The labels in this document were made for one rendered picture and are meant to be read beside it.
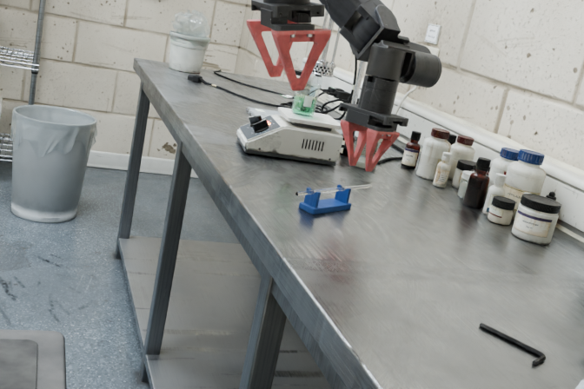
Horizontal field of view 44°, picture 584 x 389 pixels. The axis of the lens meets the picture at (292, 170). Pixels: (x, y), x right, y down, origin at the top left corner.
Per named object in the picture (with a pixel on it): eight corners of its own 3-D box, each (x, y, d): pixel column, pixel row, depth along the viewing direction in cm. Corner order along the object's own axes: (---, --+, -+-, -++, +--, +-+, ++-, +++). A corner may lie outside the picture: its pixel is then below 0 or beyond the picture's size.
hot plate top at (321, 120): (287, 121, 145) (288, 117, 145) (276, 109, 156) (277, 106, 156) (342, 130, 148) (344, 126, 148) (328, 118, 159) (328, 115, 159)
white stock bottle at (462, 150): (458, 183, 158) (469, 140, 156) (438, 175, 162) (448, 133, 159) (472, 182, 162) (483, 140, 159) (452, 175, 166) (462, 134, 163)
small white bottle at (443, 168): (433, 183, 153) (441, 150, 152) (446, 187, 153) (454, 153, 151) (431, 185, 151) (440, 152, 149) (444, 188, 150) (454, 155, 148)
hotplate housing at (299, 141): (243, 154, 144) (250, 115, 142) (235, 139, 157) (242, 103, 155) (347, 169, 150) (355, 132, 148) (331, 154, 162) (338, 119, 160)
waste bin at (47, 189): (-1, 222, 281) (10, 118, 271) (4, 195, 311) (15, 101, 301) (85, 228, 292) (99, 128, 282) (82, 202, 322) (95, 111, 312)
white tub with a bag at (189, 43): (160, 68, 244) (169, 4, 239) (169, 64, 258) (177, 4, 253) (201, 76, 244) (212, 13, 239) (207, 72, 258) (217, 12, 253)
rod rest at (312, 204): (313, 214, 113) (317, 194, 112) (297, 207, 115) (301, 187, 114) (351, 209, 121) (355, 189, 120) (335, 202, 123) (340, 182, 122)
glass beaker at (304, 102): (319, 121, 150) (327, 83, 148) (301, 120, 147) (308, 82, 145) (301, 114, 155) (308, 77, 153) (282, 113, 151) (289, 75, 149)
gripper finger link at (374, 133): (358, 162, 124) (370, 110, 123) (390, 174, 120) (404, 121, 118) (333, 162, 119) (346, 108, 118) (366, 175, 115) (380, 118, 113)
